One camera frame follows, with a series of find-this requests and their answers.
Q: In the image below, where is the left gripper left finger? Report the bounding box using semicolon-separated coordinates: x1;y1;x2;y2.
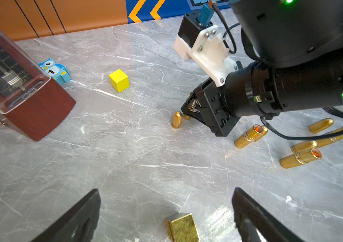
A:
33;189;101;242

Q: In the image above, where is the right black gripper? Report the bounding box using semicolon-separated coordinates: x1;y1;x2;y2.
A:
181;78;240;137

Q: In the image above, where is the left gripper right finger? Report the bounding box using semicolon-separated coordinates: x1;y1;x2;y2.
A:
232;188;302;242

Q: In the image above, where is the gold lipstick cap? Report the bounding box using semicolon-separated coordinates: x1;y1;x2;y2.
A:
291;141;318;153
171;112;183;129
308;118;335;134

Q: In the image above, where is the gold lipstick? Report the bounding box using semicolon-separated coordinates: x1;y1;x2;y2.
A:
280;148;322;169
183;101;196;120
316;134;343;148
234;125;265;149

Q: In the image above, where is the yellow black small block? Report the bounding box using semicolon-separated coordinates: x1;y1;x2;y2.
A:
164;213;200;242

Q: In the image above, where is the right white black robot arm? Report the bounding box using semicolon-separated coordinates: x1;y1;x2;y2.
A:
174;1;343;137

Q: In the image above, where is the yellow cube far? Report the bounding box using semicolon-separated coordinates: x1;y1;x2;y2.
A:
109;69;130;93

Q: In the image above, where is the small blue owl toy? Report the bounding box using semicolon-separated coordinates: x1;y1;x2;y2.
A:
38;58;71;86

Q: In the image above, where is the dark red metronome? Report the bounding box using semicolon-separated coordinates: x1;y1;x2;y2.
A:
0;31;76;141

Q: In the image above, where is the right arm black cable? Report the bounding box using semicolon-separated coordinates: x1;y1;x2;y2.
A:
260;106;343;141

